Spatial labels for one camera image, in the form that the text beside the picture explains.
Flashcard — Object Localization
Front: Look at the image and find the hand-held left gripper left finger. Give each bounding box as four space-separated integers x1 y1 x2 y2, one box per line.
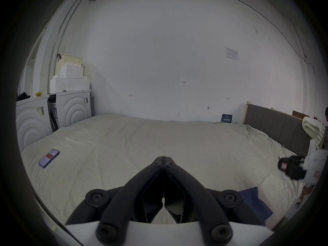
65 156 164 244

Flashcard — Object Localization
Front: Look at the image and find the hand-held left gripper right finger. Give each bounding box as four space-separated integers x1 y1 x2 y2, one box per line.
163 156 265 244

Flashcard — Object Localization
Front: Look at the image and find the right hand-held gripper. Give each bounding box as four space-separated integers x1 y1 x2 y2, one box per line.
278 139 328 189

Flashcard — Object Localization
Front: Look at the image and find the grey padded headboard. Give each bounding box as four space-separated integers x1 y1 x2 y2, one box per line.
243 102 314 156

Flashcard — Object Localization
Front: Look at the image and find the white folded towel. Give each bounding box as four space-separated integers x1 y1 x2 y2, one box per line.
302 116 325 146

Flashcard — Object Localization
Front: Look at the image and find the dark blue shirt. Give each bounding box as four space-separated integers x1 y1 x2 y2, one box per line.
238 187 274 226

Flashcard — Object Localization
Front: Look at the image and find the bed with beige sheet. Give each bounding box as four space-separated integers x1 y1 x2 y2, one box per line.
20 113 308 231

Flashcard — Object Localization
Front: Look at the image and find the brown carton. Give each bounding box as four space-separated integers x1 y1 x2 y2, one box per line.
292 110 310 119

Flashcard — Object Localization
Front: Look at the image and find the smartphone with red screen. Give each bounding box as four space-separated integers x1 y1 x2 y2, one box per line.
38 149 60 168

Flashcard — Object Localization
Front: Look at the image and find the white paper sheet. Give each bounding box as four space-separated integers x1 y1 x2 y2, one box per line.
225 47 239 61

